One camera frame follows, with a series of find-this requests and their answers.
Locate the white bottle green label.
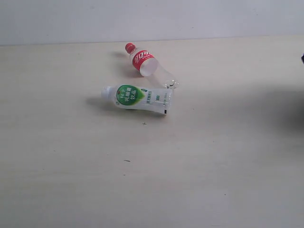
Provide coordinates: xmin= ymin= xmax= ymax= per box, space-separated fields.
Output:
xmin=101 ymin=84 xmax=173 ymax=115

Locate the clear bottle red label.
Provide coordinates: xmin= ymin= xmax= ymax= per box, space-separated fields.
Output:
xmin=125 ymin=43 xmax=179 ymax=89

